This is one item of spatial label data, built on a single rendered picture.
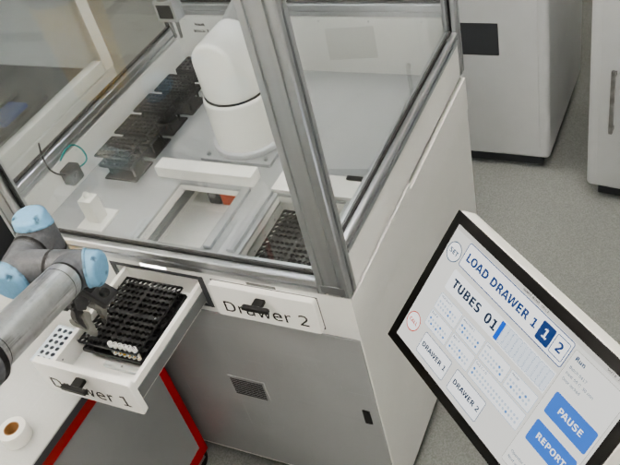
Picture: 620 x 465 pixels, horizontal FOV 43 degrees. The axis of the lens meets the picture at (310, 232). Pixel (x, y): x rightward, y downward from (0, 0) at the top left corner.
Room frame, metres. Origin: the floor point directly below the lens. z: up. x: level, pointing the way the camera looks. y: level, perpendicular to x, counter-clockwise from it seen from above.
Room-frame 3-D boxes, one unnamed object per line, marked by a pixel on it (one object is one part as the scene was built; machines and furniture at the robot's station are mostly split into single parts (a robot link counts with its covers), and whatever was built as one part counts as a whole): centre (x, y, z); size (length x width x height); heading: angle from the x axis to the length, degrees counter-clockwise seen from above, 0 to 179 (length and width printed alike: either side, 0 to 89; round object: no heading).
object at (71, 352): (1.42, 0.48, 0.86); 0.40 x 0.26 x 0.06; 146
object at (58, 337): (1.48, 0.72, 0.78); 0.12 x 0.08 x 0.04; 144
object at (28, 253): (1.23, 0.56, 1.27); 0.11 x 0.11 x 0.08; 70
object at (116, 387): (1.25, 0.59, 0.87); 0.29 x 0.02 x 0.11; 56
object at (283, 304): (1.33, 0.15, 0.87); 0.29 x 0.02 x 0.11; 56
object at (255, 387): (1.88, 0.10, 0.40); 1.03 x 0.95 x 0.80; 56
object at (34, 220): (1.32, 0.54, 1.27); 0.09 x 0.08 x 0.11; 160
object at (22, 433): (1.25, 0.82, 0.78); 0.07 x 0.07 x 0.04
